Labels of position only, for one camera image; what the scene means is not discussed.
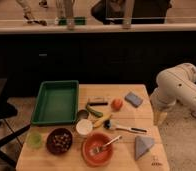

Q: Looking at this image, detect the blue sponge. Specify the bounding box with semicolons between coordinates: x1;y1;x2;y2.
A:
125;92;143;107

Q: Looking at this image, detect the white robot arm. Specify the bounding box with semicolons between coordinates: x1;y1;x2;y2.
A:
150;63;196;126

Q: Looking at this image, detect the white cup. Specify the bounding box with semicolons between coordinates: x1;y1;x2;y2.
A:
76;119;93;137

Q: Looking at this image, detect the small dark metal cup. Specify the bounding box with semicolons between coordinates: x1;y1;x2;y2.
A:
77;109;89;120

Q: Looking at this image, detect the green plastic cup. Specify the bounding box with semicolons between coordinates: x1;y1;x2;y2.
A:
27;132;42;149

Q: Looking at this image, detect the grey folded cloth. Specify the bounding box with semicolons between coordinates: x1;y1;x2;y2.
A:
134;136;155;160

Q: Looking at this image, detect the orange fruit toy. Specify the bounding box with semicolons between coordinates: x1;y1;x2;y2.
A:
111;98;123;111

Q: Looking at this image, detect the green cucumber toy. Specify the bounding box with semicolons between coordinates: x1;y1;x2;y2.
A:
86;104;103;118

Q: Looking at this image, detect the yellow banana toy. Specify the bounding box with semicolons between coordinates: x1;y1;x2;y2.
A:
93;114;111;128

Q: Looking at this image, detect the metal fork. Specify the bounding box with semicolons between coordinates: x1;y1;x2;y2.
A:
89;135;122;156

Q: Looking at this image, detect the orange bowl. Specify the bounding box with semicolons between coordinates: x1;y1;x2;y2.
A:
82;132;113;167

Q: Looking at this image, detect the dark bowl with nuts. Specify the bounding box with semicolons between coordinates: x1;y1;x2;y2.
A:
46;128;73;155

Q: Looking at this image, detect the green plastic tray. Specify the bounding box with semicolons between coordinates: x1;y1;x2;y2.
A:
31;80;79;126

